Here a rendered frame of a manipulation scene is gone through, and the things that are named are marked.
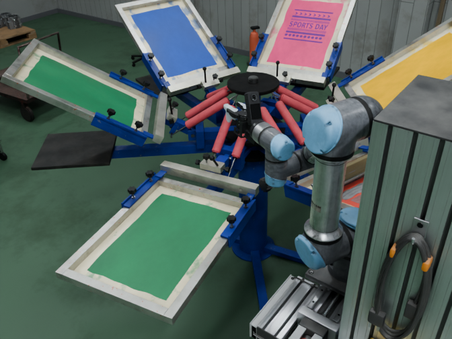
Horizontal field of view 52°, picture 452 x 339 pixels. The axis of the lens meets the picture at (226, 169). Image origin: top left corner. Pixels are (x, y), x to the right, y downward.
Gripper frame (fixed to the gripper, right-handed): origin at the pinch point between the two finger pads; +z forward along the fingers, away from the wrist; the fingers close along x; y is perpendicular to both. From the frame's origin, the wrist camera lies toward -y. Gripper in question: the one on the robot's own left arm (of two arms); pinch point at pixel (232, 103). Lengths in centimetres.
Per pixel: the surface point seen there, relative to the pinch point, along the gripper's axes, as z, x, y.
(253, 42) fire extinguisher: 383, 262, 97
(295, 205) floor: 107, 138, 150
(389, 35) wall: 244, 356, 57
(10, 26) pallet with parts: 720, -1, 149
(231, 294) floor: 51, 46, 163
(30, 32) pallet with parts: 695, 26, 153
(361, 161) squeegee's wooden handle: 0, 77, 39
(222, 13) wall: 466, 258, 78
